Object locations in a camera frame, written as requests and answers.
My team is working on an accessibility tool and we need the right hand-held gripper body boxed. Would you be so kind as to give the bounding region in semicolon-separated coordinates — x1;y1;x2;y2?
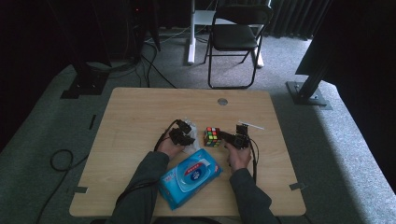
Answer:
231;119;266;151

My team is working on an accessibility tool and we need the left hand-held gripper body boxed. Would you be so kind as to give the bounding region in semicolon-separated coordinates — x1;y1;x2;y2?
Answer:
168;119;193;147

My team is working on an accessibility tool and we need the white wet wipe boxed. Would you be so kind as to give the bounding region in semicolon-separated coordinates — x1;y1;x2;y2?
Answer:
181;117;203;155

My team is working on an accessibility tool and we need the multicoloured puzzle cube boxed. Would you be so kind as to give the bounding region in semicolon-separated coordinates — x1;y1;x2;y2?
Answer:
203;126;223;148

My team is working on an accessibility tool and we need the blue wet wipes pack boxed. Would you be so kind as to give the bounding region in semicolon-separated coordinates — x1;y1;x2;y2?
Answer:
157;147;224;212

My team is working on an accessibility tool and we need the person's left hand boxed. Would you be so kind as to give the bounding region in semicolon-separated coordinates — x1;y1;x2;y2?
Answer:
156;135;187;161

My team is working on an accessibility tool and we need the person's right hand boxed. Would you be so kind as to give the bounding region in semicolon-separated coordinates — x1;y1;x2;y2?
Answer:
225;144;253;175

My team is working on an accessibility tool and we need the black folding chair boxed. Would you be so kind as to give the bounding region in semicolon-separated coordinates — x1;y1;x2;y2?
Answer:
203;3;276;91

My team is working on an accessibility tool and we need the black stand with base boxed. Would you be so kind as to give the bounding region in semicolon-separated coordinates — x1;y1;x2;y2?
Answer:
60;0;110;100

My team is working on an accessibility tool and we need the dark curtain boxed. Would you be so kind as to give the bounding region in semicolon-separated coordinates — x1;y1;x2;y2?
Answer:
266;0;332;41

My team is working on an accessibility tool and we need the right hand-held gripper cable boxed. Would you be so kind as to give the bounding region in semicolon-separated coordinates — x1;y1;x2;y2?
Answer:
247;137;261;185

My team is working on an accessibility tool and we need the metal stand with base plate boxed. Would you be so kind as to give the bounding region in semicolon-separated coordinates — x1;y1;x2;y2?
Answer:
285;59;333;111

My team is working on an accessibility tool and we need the white floor cable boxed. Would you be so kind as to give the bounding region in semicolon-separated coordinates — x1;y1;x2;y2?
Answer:
145;25;191;44

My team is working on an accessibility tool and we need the black looped floor cable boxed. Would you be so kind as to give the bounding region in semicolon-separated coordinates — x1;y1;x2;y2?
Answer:
35;148;92;224

